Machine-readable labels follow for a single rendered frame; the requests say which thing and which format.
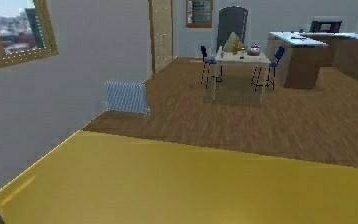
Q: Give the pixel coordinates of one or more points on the pink round pot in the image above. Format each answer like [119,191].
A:
[253,50]

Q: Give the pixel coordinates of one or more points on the black microwave oven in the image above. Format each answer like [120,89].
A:
[325,26]

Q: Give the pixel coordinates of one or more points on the dark grey arched door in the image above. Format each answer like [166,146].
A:
[232,23]

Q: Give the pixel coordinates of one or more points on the brown framed wall picture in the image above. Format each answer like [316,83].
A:
[199,12]

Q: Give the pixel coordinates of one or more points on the tan wooden room door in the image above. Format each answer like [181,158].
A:
[162,33]

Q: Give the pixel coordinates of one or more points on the blue chair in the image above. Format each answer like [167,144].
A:
[269,68]
[207,64]

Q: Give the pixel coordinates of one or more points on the yellow green cone shape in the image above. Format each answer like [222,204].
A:
[233,42]

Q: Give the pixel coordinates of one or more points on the brown kitchen counter white top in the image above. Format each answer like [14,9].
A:
[307,56]

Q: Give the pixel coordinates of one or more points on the small green bottle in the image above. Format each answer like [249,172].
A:
[242,53]

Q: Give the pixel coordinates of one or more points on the pale wooden dining table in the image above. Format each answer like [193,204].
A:
[242,68]

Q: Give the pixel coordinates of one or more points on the gold framed window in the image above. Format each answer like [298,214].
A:
[18,31]

